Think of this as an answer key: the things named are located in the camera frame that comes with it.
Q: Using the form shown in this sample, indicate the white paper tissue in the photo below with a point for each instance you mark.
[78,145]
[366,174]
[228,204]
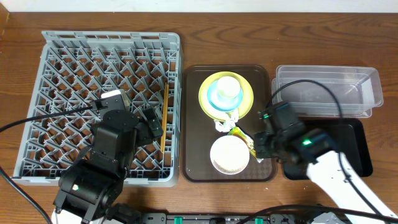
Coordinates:
[230,120]

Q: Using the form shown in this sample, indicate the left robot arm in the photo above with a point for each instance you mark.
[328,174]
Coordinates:
[89,187]

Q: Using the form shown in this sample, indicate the cream white cup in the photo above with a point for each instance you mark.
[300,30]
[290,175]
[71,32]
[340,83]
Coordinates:
[228,87]

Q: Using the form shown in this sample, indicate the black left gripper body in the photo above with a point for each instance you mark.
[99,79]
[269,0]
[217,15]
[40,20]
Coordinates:
[137,134]

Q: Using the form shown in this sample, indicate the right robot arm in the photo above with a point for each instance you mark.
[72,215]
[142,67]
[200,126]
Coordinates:
[335,176]

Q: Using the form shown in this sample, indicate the white paper bowl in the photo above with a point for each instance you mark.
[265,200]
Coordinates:
[229,155]

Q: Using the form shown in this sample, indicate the dark brown serving tray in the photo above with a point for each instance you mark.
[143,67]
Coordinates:
[199,133]

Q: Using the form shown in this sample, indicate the light blue bowl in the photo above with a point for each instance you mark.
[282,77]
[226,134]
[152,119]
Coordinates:
[221,103]

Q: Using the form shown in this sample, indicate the grey plastic dishwasher rack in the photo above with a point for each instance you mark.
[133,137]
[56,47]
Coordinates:
[75,68]

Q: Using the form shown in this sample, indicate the yellow green snack wrapper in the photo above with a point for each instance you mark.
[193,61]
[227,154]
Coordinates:
[238,132]

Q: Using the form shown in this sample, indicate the yellow plate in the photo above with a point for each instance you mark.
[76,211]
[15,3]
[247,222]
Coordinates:
[244,107]

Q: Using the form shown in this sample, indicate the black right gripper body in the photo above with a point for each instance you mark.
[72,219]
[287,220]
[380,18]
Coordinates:
[279,144]

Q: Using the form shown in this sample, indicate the black plastic tray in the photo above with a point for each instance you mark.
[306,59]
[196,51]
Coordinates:
[354,140]

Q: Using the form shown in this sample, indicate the clear plastic bin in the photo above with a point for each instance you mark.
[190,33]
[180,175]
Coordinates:
[358,90]

